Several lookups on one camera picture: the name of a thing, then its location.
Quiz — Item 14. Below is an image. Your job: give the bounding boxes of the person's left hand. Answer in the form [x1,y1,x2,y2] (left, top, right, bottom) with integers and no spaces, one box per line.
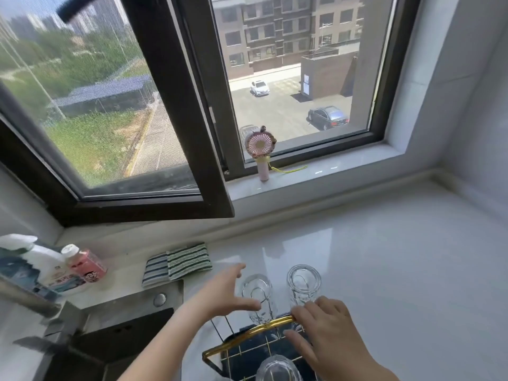
[184,262,262,328]

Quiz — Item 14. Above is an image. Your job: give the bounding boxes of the person's right hand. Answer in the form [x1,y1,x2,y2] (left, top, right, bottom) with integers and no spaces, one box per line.
[282,296,384,381]

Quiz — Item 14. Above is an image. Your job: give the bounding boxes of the clear glass cup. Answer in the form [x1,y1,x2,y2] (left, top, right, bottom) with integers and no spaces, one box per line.
[256,354,304,381]
[286,264,322,314]
[241,273,275,324]

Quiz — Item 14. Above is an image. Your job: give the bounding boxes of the gold cup rack blue tray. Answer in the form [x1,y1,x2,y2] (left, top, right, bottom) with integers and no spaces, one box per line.
[201,315,318,381]

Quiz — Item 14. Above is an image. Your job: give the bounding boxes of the person's right forearm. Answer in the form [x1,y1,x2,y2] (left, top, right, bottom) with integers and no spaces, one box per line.
[355,362,400,381]

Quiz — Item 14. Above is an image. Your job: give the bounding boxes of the person's left forearm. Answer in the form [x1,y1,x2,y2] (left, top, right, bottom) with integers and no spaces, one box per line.
[119,307,207,381]

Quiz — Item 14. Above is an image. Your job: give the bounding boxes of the green striped cloth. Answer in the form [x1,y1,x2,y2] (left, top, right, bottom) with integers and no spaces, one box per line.
[166,242,213,282]

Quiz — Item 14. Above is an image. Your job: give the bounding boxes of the blue striped cloth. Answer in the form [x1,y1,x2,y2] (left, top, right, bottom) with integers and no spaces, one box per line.
[142,251,171,288]

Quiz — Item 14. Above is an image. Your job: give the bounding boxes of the stainless steel sink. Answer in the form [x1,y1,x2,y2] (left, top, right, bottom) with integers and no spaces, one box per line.
[39,279,185,381]

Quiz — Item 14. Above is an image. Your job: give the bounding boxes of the pink drink bottle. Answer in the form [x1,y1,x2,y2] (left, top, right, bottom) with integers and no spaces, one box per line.
[60,243,108,284]

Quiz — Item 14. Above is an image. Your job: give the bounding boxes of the steel square faucet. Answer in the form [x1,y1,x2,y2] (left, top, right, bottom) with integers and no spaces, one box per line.
[0,273,88,356]

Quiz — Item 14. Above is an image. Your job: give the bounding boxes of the pink handheld fan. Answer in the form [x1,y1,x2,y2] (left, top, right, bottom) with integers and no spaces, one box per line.
[244,124,309,182]

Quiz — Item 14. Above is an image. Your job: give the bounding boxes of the white stone window sill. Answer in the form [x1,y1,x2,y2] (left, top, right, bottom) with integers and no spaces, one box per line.
[228,142,405,203]

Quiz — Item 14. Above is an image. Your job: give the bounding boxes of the white spray bottle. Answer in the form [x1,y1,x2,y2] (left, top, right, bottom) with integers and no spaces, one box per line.
[0,233,86,296]

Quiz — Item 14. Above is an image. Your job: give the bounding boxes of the blue detergent pouch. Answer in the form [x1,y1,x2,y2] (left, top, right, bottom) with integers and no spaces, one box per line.
[0,248,56,302]

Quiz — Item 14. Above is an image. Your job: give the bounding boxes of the dark brown open window sash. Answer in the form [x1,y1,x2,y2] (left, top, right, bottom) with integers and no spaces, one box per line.
[0,0,235,229]

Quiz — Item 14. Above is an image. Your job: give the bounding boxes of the dark car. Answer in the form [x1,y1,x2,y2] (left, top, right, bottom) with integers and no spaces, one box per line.
[306,106,350,131]

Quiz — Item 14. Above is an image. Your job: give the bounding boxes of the blue roofed shed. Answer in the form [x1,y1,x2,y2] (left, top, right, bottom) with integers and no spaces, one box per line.
[47,75,153,115]

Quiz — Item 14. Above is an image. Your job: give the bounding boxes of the brown outbuilding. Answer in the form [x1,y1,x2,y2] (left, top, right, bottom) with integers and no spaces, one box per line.
[300,51,358,102]

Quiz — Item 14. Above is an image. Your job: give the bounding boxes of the beige apartment building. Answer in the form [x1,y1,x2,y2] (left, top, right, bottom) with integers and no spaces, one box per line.
[212,0,366,80]

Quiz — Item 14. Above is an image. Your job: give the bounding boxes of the dark brown fixed window frame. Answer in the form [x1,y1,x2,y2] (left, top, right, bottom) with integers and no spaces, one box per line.
[174,0,421,181]

